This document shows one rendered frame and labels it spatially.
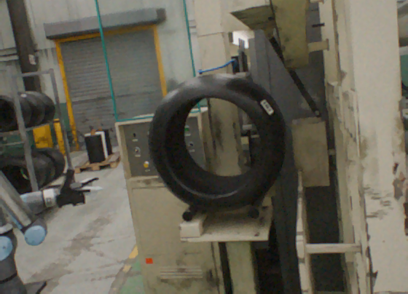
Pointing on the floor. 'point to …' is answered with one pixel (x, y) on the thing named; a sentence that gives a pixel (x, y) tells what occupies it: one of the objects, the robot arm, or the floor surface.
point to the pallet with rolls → (98, 151)
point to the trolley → (7, 123)
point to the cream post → (224, 124)
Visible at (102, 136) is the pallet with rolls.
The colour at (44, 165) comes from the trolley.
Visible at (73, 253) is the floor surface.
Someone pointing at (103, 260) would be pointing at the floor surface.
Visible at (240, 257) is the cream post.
